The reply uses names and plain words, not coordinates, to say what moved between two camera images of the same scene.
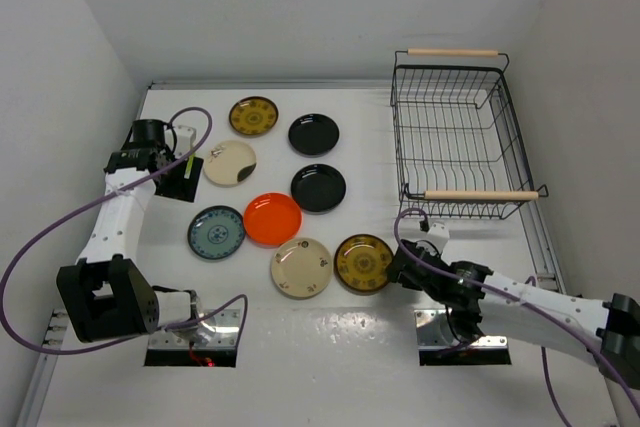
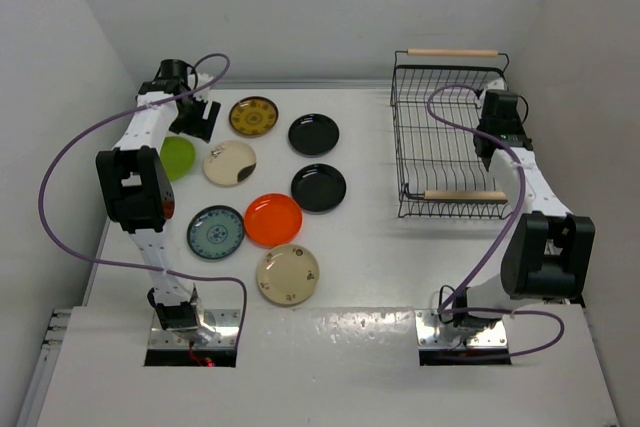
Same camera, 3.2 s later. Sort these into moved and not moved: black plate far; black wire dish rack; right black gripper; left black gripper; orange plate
Moved: left black gripper; right black gripper
Not moved: black plate far; orange plate; black wire dish rack
